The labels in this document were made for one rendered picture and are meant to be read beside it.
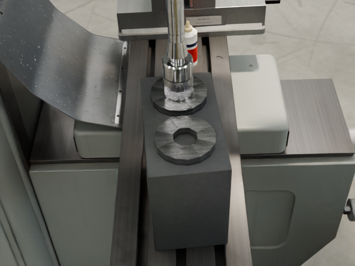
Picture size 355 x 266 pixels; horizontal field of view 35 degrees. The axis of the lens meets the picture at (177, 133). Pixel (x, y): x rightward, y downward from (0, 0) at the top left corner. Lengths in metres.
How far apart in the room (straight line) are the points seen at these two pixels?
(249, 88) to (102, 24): 1.83
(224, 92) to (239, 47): 1.71
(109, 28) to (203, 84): 2.19
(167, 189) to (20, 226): 0.73
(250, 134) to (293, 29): 1.81
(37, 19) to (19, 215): 0.48
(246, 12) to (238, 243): 0.60
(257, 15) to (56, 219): 0.73
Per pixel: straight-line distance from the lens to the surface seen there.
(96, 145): 1.29
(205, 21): 1.32
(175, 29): 0.79
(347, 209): 1.53
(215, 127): 0.83
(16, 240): 1.52
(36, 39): 1.29
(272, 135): 1.28
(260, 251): 1.63
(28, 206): 1.44
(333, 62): 2.85
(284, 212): 1.51
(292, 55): 2.85
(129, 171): 1.03
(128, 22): 1.32
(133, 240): 0.94
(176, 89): 0.84
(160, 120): 0.85
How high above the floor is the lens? 1.71
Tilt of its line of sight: 45 degrees down
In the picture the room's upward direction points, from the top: 3 degrees counter-clockwise
